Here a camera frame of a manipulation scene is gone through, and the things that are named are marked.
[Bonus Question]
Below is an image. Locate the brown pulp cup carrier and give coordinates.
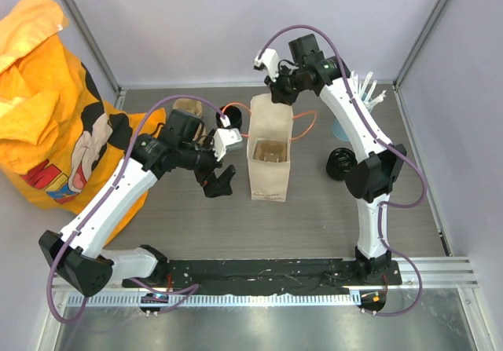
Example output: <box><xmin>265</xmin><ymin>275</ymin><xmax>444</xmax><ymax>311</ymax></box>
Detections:
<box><xmin>173</xmin><ymin>98</ymin><xmax>204</xmax><ymax>118</ymax></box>
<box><xmin>253</xmin><ymin>140</ymin><xmax>288</xmax><ymax>163</ymax></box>

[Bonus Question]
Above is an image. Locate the slotted cable duct rail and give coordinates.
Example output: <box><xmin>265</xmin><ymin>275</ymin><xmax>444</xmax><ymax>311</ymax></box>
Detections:
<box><xmin>86</xmin><ymin>291</ymin><xmax>361</xmax><ymax>309</ymax></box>

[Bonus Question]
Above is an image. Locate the black cup with lid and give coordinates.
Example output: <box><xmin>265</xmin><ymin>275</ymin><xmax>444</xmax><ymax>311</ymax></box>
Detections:
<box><xmin>325</xmin><ymin>148</ymin><xmax>357</xmax><ymax>181</ymax></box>

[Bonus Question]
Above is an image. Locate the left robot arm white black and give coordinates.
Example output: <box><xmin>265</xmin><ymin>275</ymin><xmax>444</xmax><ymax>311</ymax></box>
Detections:
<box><xmin>39</xmin><ymin>110</ymin><xmax>243</xmax><ymax>298</ymax></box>

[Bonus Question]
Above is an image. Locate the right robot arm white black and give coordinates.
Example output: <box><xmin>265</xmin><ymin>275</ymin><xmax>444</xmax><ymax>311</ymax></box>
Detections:
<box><xmin>254</xmin><ymin>34</ymin><xmax>406</xmax><ymax>284</ymax></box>

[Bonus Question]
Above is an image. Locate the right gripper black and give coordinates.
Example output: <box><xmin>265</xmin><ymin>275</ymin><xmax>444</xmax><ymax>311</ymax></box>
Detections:
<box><xmin>264</xmin><ymin>64</ymin><xmax>305</xmax><ymax>107</ymax></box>

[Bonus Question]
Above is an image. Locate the black coffee cup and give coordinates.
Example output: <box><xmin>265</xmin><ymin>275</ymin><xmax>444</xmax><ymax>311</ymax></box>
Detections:
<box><xmin>220</xmin><ymin>104</ymin><xmax>243</xmax><ymax>130</ymax></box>

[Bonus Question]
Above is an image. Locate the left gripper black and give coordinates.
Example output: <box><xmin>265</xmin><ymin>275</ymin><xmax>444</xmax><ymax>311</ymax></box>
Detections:
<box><xmin>178</xmin><ymin>130</ymin><xmax>235</xmax><ymax>197</ymax></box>

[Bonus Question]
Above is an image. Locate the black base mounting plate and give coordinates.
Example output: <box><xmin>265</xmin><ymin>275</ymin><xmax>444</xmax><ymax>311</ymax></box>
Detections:
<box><xmin>121</xmin><ymin>258</ymin><xmax>402</xmax><ymax>295</ymax></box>

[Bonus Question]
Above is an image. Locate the light blue straw tin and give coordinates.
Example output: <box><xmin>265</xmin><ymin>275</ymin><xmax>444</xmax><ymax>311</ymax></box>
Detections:
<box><xmin>331</xmin><ymin>119</ymin><xmax>350</xmax><ymax>142</ymax></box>

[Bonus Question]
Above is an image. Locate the orange cartoon cloth bag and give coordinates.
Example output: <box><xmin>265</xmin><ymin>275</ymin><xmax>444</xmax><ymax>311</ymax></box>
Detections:
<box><xmin>0</xmin><ymin>0</ymin><xmax>166</xmax><ymax>246</ymax></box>

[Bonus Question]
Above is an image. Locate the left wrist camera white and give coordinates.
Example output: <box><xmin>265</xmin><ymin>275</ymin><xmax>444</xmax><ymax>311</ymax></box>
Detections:
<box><xmin>213</xmin><ymin>128</ymin><xmax>243</xmax><ymax>161</ymax></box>

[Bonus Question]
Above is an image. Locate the paper bag with orange handles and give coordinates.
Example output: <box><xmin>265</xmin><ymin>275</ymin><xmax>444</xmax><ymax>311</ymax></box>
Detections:
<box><xmin>223</xmin><ymin>94</ymin><xmax>318</xmax><ymax>203</ymax></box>

